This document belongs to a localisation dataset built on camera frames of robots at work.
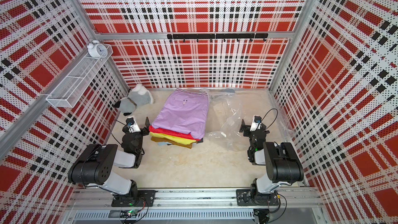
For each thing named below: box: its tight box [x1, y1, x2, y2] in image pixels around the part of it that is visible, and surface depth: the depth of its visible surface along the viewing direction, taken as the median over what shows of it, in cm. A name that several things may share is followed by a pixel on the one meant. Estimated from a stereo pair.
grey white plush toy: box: [113, 83, 154, 117], surface depth 108 cm
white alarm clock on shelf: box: [87, 39, 108, 59], surface depth 83 cm
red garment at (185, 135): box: [149, 125, 201, 142], surface depth 81 cm
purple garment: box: [151, 88, 210, 139], surface depth 86 cm
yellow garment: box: [149, 131, 197, 146], surface depth 83 cm
